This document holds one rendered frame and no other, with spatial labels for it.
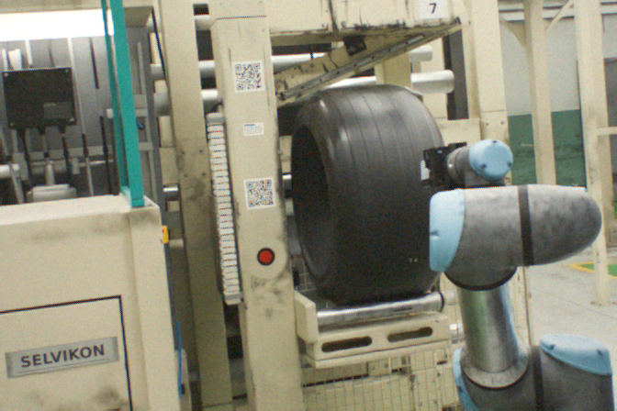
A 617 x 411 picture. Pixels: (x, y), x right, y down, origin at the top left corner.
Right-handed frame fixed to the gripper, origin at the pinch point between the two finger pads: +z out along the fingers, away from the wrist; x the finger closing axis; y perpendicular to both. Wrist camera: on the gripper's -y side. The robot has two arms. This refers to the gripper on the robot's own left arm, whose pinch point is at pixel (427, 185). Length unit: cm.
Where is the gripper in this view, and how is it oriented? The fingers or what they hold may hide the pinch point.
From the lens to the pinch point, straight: 191.1
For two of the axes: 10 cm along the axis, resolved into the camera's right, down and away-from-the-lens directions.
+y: -1.2, -9.9, 0.6
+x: -9.6, 1.1, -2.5
